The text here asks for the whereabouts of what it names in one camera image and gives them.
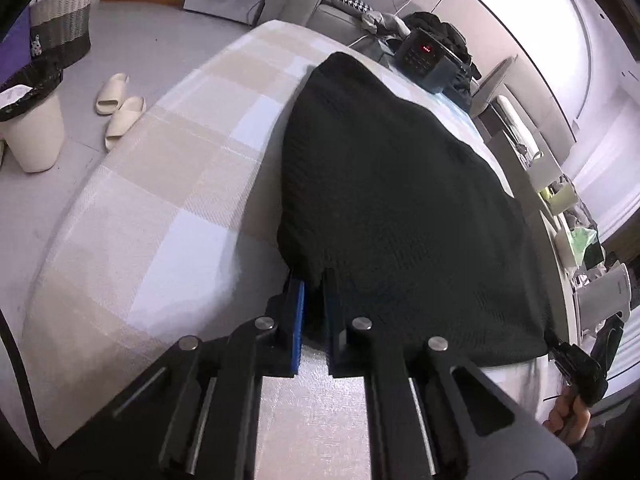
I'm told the black knit sweater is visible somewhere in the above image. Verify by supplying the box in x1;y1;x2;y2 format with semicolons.
276;51;558;366

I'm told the person's right hand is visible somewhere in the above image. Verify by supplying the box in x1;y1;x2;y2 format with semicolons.
542;387;593;446

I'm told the woven laundry basket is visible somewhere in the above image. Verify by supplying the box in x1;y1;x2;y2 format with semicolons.
29;0;95;68

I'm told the grey white jacket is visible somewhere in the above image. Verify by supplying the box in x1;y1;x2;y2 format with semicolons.
361;10;408;36

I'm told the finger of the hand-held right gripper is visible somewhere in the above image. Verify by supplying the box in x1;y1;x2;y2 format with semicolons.
544;329;586;378

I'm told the green plastic bag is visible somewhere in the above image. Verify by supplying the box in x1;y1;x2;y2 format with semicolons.
570;225;600;268

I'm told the plaid tablecloth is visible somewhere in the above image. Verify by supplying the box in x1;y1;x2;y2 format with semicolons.
22;19;566;480

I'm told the purple bag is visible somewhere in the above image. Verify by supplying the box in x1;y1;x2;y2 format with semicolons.
0;10;38;86

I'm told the white bowl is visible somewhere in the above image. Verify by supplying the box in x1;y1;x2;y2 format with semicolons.
554;220;583;281

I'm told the grey padded headboard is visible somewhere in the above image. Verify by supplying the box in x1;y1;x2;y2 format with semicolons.
470;54;521;117

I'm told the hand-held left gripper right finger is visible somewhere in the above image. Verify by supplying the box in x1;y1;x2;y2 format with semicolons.
322;269;578;480

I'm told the black jacket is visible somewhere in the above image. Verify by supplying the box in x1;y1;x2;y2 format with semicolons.
404;10;482;108

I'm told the white trash bin black liner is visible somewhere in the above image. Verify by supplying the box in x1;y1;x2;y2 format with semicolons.
0;60;66;174

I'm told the grey sofa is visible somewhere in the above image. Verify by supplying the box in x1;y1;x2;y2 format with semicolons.
252;0;416;61

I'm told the black cable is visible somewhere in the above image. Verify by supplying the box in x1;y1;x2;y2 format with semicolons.
0;305;53;463

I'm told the white air purifier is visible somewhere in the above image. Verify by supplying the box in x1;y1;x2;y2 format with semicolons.
574;261;632;338

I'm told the grey side counter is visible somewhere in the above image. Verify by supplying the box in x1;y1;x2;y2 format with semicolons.
475;110;601;361

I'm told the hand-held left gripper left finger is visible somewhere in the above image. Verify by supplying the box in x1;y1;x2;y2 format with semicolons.
52;272;307;480

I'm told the dark rice cooker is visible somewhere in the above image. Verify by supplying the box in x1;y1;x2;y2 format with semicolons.
395;27;463;93

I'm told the white cup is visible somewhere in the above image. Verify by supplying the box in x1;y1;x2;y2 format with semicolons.
549;182;580;217

